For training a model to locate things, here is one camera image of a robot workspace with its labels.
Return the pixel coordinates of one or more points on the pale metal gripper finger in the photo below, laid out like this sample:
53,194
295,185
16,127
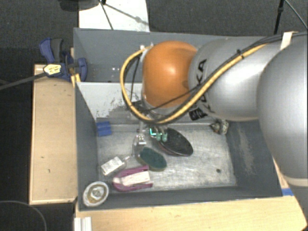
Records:
143,142
136,146

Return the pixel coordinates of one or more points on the dark green oval sponge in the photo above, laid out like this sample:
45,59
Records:
154,158

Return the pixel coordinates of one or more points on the purple and white stapler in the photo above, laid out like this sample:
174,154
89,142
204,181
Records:
133,180

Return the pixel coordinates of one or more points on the black oval disc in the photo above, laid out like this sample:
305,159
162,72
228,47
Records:
179,144

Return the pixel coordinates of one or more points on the blue sponge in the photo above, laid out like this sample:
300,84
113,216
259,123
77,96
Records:
104,128

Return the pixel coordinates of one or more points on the white round cap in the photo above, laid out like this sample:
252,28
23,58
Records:
95,194

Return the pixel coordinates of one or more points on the grey metal bin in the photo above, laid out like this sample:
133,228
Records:
207,162

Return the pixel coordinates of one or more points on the pale wood board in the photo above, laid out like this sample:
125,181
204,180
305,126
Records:
53,138

